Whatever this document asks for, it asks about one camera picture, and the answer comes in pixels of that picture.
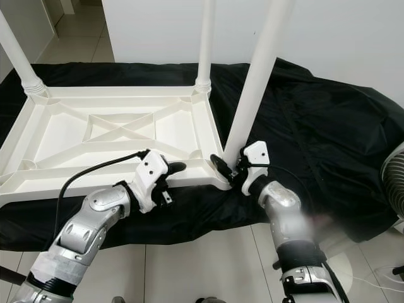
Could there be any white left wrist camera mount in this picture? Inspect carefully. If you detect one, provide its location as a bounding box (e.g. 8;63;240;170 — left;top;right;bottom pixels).
131;150;171;214

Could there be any white plastic table top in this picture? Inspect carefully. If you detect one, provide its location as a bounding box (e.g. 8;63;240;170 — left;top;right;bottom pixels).
0;85;231;208

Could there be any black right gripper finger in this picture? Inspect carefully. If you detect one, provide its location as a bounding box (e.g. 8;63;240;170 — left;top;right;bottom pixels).
210;155;235;181

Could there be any black cloth table cover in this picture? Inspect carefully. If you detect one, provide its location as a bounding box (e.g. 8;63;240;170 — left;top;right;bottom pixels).
0;57;404;252

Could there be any white plastic table leg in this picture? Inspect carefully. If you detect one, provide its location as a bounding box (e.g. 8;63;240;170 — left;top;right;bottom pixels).
194;0;218;94
221;0;297;168
0;13;48;97

